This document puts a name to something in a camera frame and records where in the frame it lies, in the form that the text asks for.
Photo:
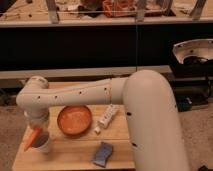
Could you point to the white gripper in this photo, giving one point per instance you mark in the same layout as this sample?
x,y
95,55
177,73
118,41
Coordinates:
x,y
38,122

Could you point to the white power strip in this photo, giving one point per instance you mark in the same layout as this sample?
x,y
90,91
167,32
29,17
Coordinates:
x,y
105,119

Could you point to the wooden table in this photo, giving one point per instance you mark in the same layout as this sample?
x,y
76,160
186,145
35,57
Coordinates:
x,y
76,154

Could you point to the white dome device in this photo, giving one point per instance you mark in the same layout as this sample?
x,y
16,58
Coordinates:
x,y
193,58

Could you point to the orange bowl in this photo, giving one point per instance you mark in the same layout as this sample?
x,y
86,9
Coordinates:
x,y
74,120

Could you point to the orange crate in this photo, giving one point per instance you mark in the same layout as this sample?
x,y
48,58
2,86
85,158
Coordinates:
x,y
126,8

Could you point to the blue sponge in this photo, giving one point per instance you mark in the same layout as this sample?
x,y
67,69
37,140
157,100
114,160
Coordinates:
x,y
102,154

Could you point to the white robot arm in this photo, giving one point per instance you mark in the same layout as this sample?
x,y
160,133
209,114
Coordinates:
x,y
152,115

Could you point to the white ceramic cup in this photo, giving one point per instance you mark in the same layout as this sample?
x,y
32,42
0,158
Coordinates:
x,y
43,143

